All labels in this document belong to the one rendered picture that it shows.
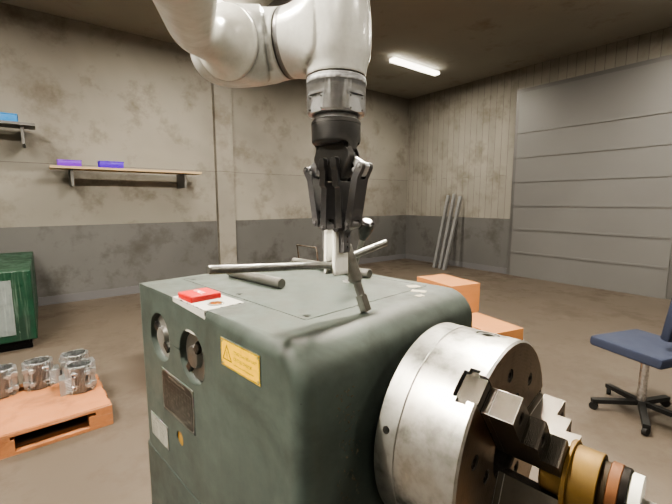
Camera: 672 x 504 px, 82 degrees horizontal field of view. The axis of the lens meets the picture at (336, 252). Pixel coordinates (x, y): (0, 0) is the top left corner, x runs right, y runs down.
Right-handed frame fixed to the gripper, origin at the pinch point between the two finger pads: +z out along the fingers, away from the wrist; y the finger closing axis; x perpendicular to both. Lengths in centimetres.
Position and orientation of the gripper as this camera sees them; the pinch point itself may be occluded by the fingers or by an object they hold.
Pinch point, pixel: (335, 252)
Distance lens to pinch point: 60.9
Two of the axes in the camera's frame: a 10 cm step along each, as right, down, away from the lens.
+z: 0.0, 9.9, 1.3
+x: 7.1, -0.9, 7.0
